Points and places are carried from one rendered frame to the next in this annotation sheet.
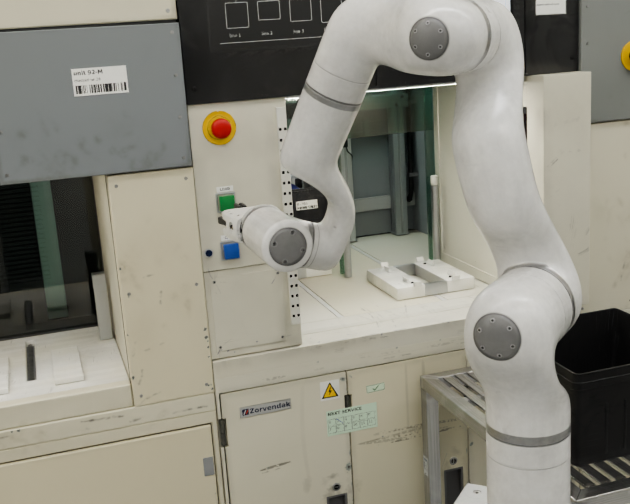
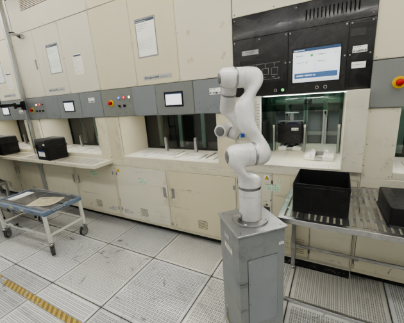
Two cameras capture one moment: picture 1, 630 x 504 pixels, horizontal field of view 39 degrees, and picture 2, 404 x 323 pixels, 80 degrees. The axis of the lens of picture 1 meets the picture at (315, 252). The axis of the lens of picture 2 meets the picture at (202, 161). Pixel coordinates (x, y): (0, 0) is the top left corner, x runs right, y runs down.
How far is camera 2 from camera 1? 101 cm
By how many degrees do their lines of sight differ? 45
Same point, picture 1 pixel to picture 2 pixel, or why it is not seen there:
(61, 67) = (207, 88)
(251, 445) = not seen: hidden behind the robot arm
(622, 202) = (388, 139)
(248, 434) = not seen: hidden behind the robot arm
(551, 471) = (246, 198)
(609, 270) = (378, 163)
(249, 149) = not seen: hidden behind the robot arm
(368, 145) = (336, 114)
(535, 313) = (233, 152)
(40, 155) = (202, 107)
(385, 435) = (282, 195)
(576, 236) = (357, 148)
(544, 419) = (244, 183)
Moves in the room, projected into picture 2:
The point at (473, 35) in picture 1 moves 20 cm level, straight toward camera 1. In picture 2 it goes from (227, 77) to (192, 78)
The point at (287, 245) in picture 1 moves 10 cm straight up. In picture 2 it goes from (219, 131) to (218, 115)
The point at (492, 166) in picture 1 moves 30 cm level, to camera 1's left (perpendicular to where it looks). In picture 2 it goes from (236, 113) to (195, 113)
